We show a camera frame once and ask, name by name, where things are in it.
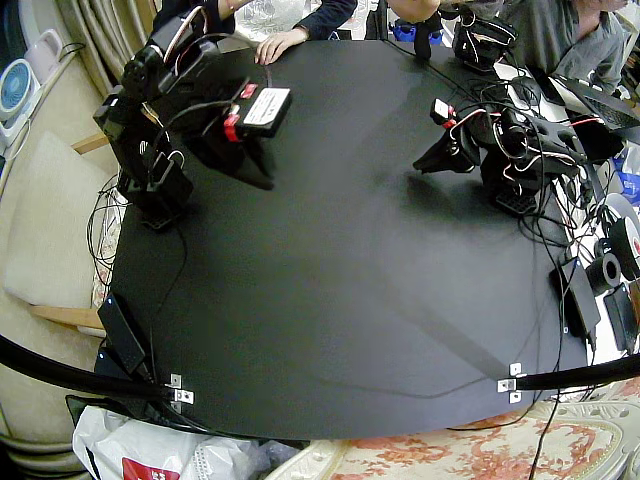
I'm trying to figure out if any white blue desk fan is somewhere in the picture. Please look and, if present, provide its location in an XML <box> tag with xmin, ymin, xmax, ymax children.
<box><xmin>0</xmin><ymin>57</ymin><xmax>44</xmax><ymax>146</ymax></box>

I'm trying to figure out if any black filament spool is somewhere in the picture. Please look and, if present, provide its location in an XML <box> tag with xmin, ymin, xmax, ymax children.
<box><xmin>597</xmin><ymin>193</ymin><xmax>640</xmax><ymax>281</ymax></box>

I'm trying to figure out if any pink white humidifier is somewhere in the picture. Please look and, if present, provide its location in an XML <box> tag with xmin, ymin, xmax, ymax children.
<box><xmin>22</xmin><ymin>28</ymin><xmax>64</xmax><ymax>86</ymax></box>

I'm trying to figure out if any black camera box white label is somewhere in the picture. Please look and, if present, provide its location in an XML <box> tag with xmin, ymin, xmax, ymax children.
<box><xmin>223</xmin><ymin>82</ymin><xmax>294</xmax><ymax>144</ymax></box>
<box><xmin>430</xmin><ymin>98</ymin><xmax>459</xmax><ymax>129</ymax></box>

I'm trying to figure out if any beige seat cushion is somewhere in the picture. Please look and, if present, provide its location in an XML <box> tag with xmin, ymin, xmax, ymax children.
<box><xmin>2</xmin><ymin>130</ymin><xmax>121</xmax><ymax>310</ymax></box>

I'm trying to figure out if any black stand tube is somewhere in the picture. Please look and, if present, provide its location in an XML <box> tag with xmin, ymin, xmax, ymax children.
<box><xmin>514</xmin><ymin>352</ymin><xmax>640</xmax><ymax>391</ymax></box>
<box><xmin>0</xmin><ymin>333</ymin><xmax>176</xmax><ymax>401</ymax></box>

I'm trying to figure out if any black power brick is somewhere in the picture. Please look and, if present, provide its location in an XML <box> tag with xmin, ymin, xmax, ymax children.
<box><xmin>603</xmin><ymin>287</ymin><xmax>639</xmax><ymax>351</ymax></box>

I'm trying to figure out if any person in white shirt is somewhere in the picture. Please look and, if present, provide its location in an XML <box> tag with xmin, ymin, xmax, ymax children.
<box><xmin>234</xmin><ymin>0</ymin><xmax>326</xmax><ymax>42</ymax></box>

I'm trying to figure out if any white plastic bag red print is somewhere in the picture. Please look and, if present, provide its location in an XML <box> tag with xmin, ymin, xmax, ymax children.
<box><xmin>72</xmin><ymin>404</ymin><xmax>271</xmax><ymax>480</ymax></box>

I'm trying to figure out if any black tape roll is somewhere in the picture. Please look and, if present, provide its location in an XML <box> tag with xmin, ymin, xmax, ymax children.
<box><xmin>585</xmin><ymin>252</ymin><xmax>624</xmax><ymax>295</ymax></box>

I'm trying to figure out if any wooden chair frame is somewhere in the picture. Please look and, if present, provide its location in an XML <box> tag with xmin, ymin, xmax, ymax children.
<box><xmin>27</xmin><ymin>132</ymin><xmax>109</xmax><ymax>337</ymax></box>

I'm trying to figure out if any person in gray shirt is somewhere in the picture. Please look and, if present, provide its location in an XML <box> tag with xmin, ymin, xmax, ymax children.
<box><xmin>492</xmin><ymin>0</ymin><xmax>629</xmax><ymax>96</ymax></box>

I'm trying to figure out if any gray-shirted person hand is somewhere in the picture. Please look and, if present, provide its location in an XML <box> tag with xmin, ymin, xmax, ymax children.
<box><xmin>389</xmin><ymin>0</ymin><xmax>441</xmax><ymax>24</ymax></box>

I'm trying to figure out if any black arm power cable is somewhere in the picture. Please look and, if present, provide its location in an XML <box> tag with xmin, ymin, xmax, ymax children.
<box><xmin>148</xmin><ymin>224</ymin><xmax>189</xmax><ymax>389</ymax></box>

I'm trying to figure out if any navy-sleeved forearm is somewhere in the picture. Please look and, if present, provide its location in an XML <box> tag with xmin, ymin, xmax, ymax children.
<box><xmin>199</xmin><ymin>0</ymin><xmax>239</xmax><ymax>34</ymax></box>
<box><xmin>294</xmin><ymin>0</ymin><xmax>359</xmax><ymax>41</ymax></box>

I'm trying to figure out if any black table mat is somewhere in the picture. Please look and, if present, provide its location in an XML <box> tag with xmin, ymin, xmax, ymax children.
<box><xmin>107</xmin><ymin>39</ymin><xmax>591</xmax><ymax>442</ymax></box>

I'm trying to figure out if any blue plastic object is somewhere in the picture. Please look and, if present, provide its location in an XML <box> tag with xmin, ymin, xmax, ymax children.
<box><xmin>393</xmin><ymin>22</ymin><xmax>444</xmax><ymax>42</ymax></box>

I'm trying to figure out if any black leader arm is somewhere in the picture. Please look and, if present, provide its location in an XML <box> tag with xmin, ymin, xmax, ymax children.
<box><xmin>413</xmin><ymin>9</ymin><xmax>521</xmax><ymax>76</ymax></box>

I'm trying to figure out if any long black cable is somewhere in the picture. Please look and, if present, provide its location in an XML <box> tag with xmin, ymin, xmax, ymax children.
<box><xmin>528</xmin><ymin>219</ymin><xmax>569</xmax><ymax>480</ymax></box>

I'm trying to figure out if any black laptop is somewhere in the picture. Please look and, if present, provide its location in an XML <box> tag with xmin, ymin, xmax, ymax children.
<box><xmin>549</xmin><ymin>74</ymin><xmax>640</xmax><ymax>135</ymax></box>

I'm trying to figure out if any flat black box blue LED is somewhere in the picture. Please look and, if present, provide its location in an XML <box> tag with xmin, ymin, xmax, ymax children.
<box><xmin>549</xmin><ymin>254</ymin><xmax>601</xmax><ymax>341</ymax></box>
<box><xmin>97</xmin><ymin>292</ymin><xmax>147</xmax><ymax>374</ymax></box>
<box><xmin>93</xmin><ymin>349</ymin><xmax>151</xmax><ymax>386</ymax></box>

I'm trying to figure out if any blue white package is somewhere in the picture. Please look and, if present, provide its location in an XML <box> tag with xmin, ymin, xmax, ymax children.
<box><xmin>614</xmin><ymin>144</ymin><xmax>640</xmax><ymax>206</ymax></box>

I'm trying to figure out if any white-shirted person left hand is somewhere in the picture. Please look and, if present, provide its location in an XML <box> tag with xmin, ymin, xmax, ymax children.
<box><xmin>254</xmin><ymin>27</ymin><xmax>310</xmax><ymax>65</ymax></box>

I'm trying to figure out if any thin looping black cable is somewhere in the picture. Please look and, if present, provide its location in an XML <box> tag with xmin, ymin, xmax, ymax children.
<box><xmin>86</xmin><ymin>187</ymin><xmax>126</xmax><ymax>274</ymax></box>

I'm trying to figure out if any beige curtain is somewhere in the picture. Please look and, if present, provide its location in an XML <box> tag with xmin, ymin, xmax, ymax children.
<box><xmin>52</xmin><ymin>0</ymin><xmax>166</xmax><ymax>109</ymax></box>

